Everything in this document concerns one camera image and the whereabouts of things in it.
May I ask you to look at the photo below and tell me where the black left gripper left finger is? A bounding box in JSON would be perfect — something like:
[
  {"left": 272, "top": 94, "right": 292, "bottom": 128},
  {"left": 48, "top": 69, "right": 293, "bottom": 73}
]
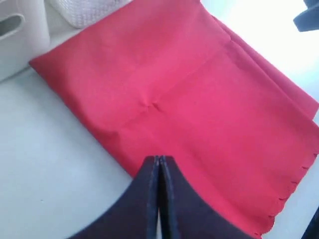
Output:
[{"left": 70, "top": 156, "right": 160, "bottom": 239}]

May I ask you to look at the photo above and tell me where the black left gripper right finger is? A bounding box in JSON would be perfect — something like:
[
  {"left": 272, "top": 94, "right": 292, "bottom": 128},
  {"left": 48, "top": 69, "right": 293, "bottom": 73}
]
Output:
[{"left": 159, "top": 156, "right": 251, "bottom": 239}]

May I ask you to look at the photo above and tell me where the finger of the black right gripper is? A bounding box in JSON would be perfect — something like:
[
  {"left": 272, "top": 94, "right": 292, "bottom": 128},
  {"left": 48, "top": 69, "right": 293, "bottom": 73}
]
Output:
[{"left": 293, "top": 0, "right": 319, "bottom": 32}]

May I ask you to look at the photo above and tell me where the red table cloth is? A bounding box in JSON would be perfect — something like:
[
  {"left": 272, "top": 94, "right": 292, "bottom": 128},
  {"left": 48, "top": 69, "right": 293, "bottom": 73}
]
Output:
[{"left": 30, "top": 0, "right": 319, "bottom": 239}]

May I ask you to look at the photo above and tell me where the white perforated plastic basket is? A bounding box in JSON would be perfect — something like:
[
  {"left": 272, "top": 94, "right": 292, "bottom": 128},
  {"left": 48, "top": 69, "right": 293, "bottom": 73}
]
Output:
[{"left": 49, "top": 0, "right": 131, "bottom": 28}]

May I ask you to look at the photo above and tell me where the cream plastic bin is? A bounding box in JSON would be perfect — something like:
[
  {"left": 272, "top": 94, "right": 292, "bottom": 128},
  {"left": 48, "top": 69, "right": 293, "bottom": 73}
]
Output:
[{"left": 0, "top": 0, "right": 50, "bottom": 80}]

